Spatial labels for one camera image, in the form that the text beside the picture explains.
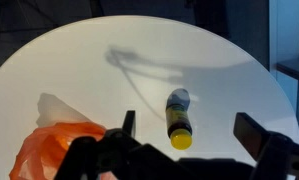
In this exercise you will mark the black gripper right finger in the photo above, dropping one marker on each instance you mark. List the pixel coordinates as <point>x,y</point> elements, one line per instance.
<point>275,150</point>

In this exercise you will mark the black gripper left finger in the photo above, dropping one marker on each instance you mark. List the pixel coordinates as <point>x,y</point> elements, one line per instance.
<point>122,153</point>

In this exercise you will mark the dark bottle with yellow cap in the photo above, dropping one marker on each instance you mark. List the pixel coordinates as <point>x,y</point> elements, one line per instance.
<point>179,123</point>

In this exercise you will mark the orange plastic bag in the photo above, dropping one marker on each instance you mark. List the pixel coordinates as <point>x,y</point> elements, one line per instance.
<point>45,146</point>

